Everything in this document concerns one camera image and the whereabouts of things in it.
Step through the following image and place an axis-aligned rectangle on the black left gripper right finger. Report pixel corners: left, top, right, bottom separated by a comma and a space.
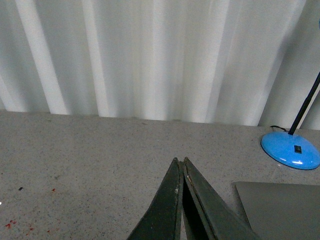
182, 157, 260, 240

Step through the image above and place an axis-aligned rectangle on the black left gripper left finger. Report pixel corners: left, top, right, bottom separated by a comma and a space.
128, 157, 184, 240

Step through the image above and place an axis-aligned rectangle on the grey laptop computer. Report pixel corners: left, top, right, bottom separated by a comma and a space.
235, 181, 320, 240

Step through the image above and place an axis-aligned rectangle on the blue desk lamp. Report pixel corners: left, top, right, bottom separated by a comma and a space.
260, 18, 320, 171

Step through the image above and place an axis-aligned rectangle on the black lamp power cable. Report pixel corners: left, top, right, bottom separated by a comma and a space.
270, 125, 291, 133

